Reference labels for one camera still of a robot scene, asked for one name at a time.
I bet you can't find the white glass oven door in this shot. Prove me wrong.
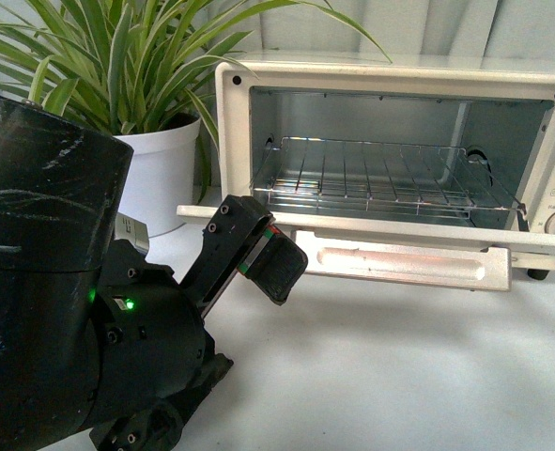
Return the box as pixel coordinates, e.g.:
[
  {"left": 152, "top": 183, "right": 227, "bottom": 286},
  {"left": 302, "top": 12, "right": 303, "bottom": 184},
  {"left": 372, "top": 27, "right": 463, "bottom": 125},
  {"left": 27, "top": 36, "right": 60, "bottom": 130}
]
[{"left": 177, "top": 195, "right": 555, "bottom": 297}]

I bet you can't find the green spider plant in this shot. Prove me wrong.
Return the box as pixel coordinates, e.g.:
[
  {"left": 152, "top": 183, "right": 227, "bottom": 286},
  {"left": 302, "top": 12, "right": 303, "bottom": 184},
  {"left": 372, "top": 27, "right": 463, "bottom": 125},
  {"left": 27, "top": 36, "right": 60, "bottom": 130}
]
[{"left": 0, "top": 0, "right": 393, "bottom": 204}]

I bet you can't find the white Toshiba toaster oven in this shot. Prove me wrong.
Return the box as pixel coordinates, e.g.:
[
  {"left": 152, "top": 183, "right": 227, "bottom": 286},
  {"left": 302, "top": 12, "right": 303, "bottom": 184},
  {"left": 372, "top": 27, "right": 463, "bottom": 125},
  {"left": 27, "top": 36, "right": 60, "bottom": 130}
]
[{"left": 214, "top": 50, "right": 555, "bottom": 282}]

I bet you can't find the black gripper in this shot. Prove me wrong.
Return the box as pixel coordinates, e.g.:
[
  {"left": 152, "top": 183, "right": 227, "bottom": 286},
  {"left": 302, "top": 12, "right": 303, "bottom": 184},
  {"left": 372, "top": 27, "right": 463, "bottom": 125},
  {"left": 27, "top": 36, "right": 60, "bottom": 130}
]
[{"left": 85, "top": 195, "right": 308, "bottom": 450}]

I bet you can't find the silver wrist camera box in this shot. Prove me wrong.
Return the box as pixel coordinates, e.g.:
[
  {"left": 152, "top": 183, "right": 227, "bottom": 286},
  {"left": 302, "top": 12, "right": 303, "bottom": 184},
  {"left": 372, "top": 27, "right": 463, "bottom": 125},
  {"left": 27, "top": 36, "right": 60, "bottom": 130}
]
[{"left": 113, "top": 212, "right": 149, "bottom": 257}]

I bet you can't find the metal wire oven rack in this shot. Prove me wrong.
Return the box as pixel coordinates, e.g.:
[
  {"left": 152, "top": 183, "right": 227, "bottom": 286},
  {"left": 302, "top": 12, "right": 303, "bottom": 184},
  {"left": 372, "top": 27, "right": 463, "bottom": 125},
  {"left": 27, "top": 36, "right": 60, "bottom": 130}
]
[{"left": 250, "top": 136, "right": 527, "bottom": 215}]

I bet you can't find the white plastic plant pot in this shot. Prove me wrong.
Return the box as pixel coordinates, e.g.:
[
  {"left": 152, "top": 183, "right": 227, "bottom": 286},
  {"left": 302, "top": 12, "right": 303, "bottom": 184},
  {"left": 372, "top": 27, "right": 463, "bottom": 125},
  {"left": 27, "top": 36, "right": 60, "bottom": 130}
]
[{"left": 117, "top": 114, "right": 201, "bottom": 237}]

